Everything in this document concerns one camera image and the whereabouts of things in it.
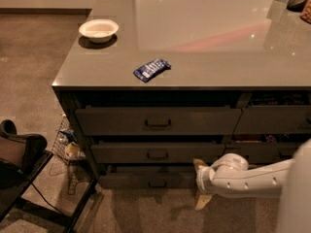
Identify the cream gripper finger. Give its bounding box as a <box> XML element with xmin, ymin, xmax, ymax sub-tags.
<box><xmin>194</xmin><ymin>194</ymin><xmax>212</xmax><ymax>211</ymax></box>
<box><xmin>193</xmin><ymin>158</ymin><xmax>208</xmax><ymax>172</ymax></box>

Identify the drawer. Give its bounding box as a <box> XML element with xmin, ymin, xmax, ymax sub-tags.
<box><xmin>90</xmin><ymin>142</ymin><xmax>225</xmax><ymax>164</ymax></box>
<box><xmin>75</xmin><ymin>107</ymin><xmax>241</xmax><ymax>136</ymax></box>
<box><xmin>218</xmin><ymin>142</ymin><xmax>301</xmax><ymax>164</ymax></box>
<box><xmin>234</xmin><ymin>106</ymin><xmax>311</xmax><ymax>134</ymax></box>
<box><xmin>98</xmin><ymin>165</ymin><xmax>195</xmax><ymax>189</ymax></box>

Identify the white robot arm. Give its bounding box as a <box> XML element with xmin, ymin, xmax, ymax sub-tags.
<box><xmin>193</xmin><ymin>140</ymin><xmax>311</xmax><ymax>233</ymax></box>

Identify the grey drawer cabinet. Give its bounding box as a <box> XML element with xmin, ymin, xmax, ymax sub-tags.
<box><xmin>52</xmin><ymin>0</ymin><xmax>311</xmax><ymax>181</ymax></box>

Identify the blue snack packet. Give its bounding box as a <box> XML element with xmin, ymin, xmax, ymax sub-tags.
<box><xmin>133</xmin><ymin>59</ymin><xmax>171</xmax><ymax>83</ymax></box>

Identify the white bowl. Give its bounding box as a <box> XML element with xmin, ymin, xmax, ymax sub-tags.
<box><xmin>79</xmin><ymin>19</ymin><xmax>119</xmax><ymax>44</ymax></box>

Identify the black chair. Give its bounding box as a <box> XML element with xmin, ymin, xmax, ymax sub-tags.
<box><xmin>0</xmin><ymin>119</ymin><xmax>96</xmax><ymax>233</ymax></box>

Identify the brown item on counter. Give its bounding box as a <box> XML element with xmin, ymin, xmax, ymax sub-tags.
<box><xmin>300</xmin><ymin>0</ymin><xmax>311</xmax><ymax>24</ymax></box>

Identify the wire basket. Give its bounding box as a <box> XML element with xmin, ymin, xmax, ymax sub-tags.
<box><xmin>52</xmin><ymin>115</ymin><xmax>87</xmax><ymax>195</ymax></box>

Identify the black cable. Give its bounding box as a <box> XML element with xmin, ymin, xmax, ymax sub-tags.
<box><xmin>29</xmin><ymin>181</ymin><xmax>66</xmax><ymax>216</ymax></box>

